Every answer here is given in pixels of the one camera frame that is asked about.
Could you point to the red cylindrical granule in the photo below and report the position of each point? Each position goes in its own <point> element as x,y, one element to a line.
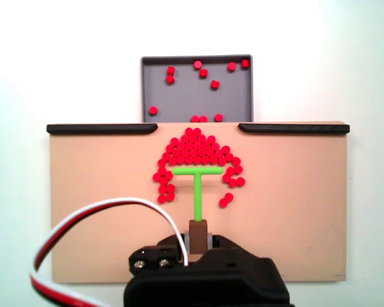
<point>197,64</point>
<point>245,63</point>
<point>203,73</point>
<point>214,84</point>
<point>170,79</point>
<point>219,117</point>
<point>170,70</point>
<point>232,66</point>
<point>153,110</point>
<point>203,119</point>
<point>195,119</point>

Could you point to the beige flat board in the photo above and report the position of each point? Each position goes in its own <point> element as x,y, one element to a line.
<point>275,208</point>

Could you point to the red granule pile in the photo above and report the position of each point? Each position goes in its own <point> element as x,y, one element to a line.
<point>195,150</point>

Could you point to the black edge rail strip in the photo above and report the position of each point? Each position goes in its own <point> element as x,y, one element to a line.
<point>99,129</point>
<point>294,128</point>

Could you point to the grey shallow tray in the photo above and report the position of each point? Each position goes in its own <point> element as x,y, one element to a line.
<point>192,99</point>

